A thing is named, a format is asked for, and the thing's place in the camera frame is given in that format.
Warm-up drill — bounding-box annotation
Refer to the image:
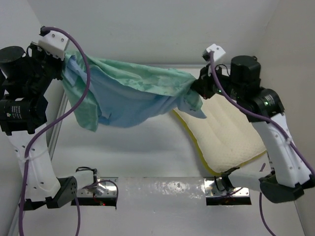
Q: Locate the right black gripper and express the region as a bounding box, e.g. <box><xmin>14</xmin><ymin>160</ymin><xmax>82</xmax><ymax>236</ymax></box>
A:
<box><xmin>190</xmin><ymin>60</ymin><xmax>243</xmax><ymax>100</ymax></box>

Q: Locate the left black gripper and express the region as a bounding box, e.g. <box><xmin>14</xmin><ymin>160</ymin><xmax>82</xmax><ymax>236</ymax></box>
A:
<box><xmin>28</xmin><ymin>40</ymin><xmax>65</xmax><ymax>94</ymax></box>

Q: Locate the cream pillow with yellow edge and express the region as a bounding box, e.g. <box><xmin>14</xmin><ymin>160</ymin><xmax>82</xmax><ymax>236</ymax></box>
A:
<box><xmin>173</xmin><ymin>94</ymin><xmax>266</xmax><ymax>176</ymax></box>

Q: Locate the green and blue pillowcase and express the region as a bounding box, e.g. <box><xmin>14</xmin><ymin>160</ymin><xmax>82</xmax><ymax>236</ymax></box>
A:
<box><xmin>74</xmin><ymin>57</ymin><xmax>206</xmax><ymax>131</ymax></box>

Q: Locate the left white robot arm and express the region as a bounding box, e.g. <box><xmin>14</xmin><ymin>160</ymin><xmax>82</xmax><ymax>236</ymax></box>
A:
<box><xmin>0</xmin><ymin>43</ymin><xmax>97</xmax><ymax>211</ymax></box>

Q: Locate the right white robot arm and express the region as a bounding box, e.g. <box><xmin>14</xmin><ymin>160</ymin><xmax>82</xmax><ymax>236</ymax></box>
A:
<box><xmin>191</xmin><ymin>53</ymin><xmax>315</xmax><ymax>204</ymax></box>

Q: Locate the white front cover board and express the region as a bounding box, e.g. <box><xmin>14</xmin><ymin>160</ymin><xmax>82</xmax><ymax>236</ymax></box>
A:
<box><xmin>23</xmin><ymin>178</ymin><xmax>304</xmax><ymax>236</ymax></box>

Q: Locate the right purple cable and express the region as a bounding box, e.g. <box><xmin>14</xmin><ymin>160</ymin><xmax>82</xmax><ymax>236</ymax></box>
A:
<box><xmin>208</xmin><ymin>51</ymin><xmax>315</xmax><ymax>236</ymax></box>

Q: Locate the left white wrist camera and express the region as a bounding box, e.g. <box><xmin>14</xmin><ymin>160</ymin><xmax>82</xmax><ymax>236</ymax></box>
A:
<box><xmin>37</xmin><ymin>27</ymin><xmax>69</xmax><ymax>61</ymax></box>

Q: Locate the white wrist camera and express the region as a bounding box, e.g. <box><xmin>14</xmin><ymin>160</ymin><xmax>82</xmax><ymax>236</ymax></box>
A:
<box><xmin>37</xmin><ymin>27</ymin><xmax>69</xmax><ymax>61</ymax></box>
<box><xmin>202</xmin><ymin>44</ymin><xmax>226</xmax><ymax>63</ymax></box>

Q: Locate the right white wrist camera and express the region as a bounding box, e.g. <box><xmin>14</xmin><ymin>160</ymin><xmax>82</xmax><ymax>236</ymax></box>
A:
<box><xmin>202</xmin><ymin>44</ymin><xmax>226</xmax><ymax>63</ymax></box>

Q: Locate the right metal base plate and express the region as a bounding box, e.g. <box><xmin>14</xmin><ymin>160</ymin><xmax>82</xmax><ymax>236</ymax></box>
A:
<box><xmin>204</xmin><ymin>177</ymin><xmax>250</xmax><ymax>198</ymax></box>

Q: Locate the metal base plate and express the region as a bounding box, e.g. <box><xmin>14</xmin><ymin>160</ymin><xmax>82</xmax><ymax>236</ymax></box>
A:
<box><xmin>204</xmin><ymin>177</ymin><xmax>250</xmax><ymax>198</ymax></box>
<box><xmin>77</xmin><ymin>177</ymin><xmax>119</xmax><ymax>198</ymax></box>

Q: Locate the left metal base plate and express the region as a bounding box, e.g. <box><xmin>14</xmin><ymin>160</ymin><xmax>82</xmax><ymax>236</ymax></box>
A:
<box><xmin>77</xmin><ymin>177</ymin><xmax>119</xmax><ymax>198</ymax></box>

